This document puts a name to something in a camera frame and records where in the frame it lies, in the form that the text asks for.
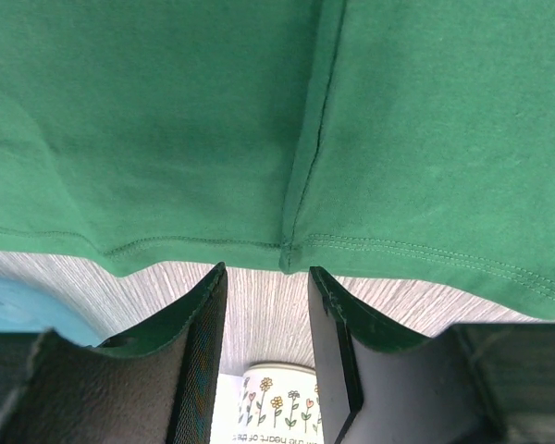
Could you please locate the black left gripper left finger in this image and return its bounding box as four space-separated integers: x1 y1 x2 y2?
0 264 228 443

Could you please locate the green t shirt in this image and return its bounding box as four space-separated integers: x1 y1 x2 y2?
0 1 555 319

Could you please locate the teal translucent plastic bin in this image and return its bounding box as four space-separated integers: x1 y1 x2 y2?
0 277 105 346

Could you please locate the white floral mug orange inside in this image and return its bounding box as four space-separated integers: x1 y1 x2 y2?
210 363 326 444

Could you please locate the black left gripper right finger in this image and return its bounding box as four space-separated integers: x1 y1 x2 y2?
308 267 555 443

